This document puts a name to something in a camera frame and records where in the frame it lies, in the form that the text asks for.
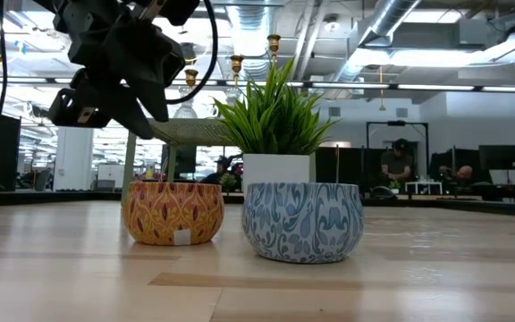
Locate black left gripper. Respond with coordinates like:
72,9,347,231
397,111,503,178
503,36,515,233
33,0,200,140

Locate short brass candlestick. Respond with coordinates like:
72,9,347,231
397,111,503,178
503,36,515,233
183,68,199,106

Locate medium brass candlestick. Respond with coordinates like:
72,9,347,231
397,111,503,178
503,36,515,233
229,54,245,90

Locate orange patterned candle tin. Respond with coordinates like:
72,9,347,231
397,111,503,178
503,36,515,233
122,181,226,247

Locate light blue patterned candle tin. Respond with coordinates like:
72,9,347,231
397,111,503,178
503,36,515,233
241,182,366,265

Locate pale green metal shelf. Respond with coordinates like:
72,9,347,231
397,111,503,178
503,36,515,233
121,117,317,211

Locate black display screen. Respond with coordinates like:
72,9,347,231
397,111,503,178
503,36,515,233
161,143,198,176

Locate white building column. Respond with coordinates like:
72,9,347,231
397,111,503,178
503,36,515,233
53,127,96,192

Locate person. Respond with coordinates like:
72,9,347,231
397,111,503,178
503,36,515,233
199,155,241,185
438,164,476,183
380,137,416,182

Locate green artificial plant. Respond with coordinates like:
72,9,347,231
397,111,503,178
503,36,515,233
211,57,338,157

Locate white plant pot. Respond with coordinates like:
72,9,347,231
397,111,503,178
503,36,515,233
241,153,312,185

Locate small white table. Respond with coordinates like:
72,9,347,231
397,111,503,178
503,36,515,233
404,181,443,194

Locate small black monitor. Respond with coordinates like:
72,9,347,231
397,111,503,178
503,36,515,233
478,144,515,172

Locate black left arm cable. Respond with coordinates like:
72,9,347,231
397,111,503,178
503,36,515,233
165,0,220,106

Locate silver ventilation duct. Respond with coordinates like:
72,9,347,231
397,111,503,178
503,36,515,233
225,0,282,81
333,0,422,84

